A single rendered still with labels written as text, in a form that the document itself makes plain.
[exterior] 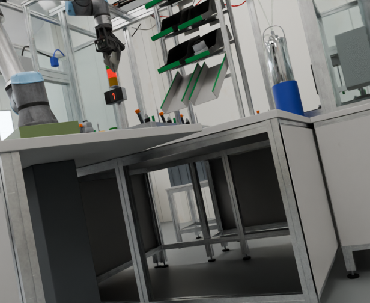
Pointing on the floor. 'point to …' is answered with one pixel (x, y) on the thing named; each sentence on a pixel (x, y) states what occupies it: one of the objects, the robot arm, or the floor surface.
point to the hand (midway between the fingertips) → (115, 70)
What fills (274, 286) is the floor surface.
